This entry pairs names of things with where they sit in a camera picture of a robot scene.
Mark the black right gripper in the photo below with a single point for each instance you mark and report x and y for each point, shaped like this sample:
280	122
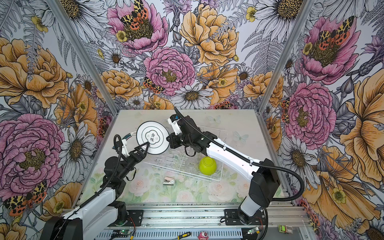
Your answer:
173	141

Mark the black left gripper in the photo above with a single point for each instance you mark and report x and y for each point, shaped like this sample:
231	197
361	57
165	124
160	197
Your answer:
140	156

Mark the teal rimmed back plate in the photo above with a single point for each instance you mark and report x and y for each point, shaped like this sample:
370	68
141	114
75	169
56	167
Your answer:
155	134

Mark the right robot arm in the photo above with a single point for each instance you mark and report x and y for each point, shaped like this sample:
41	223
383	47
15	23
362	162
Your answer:
263	178

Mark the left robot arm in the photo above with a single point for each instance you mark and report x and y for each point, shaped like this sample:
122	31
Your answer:
90	218

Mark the lime green plastic bowl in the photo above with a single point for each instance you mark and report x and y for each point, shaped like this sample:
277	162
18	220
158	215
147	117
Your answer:
207	166

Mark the floral table mat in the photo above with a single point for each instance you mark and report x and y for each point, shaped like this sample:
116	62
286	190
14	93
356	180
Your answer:
146	186

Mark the green circuit board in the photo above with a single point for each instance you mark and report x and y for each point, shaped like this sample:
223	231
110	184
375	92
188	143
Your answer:
123	234

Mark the yellow black screwdriver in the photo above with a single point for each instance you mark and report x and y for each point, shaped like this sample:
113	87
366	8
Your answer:
182	236

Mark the pink small toy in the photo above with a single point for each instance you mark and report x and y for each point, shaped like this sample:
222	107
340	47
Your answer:
203	236

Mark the small green device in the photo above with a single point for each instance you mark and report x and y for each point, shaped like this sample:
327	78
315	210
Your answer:
285	229

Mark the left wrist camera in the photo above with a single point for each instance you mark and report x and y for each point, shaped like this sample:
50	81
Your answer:
125	151

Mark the white wire dish rack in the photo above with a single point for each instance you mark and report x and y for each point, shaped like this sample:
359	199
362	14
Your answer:
178	162

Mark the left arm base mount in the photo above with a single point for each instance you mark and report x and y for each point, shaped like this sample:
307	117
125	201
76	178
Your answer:
126	217

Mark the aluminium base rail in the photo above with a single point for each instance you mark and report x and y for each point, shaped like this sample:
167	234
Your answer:
167	221

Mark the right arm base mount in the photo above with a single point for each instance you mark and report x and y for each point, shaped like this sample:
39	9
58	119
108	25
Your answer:
234	217

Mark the aluminium corner post left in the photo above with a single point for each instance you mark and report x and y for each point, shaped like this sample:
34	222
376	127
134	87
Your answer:
64	21

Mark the aluminium corner post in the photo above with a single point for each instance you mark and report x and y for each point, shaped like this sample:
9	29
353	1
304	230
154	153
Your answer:
64	21
291	41

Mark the aluminium corner post right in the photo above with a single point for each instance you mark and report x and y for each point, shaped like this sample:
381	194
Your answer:
291	41

